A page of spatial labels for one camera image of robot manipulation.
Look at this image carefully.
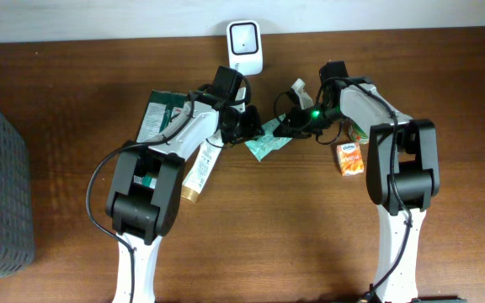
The mint green wipes packet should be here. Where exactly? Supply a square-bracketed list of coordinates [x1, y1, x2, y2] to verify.
[245, 119, 291, 162]

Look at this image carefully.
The white tube with gold cap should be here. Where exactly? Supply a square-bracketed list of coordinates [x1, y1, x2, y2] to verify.
[181, 131, 224, 203]

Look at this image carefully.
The green lidded jar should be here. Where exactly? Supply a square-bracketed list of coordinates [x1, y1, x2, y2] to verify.
[348, 120, 369, 145]

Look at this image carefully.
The dark green wipes pack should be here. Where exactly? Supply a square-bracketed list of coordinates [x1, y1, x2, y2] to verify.
[136, 90, 186, 143]

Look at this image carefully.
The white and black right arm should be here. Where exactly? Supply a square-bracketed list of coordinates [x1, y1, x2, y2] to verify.
[273, 61, 440, 302]

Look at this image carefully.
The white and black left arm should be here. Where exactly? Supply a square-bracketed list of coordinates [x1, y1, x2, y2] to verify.
[105, 66, 264, 302]

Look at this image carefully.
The white barcode scanner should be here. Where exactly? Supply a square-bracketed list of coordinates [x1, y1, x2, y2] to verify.
[226, 20, 264, 76]

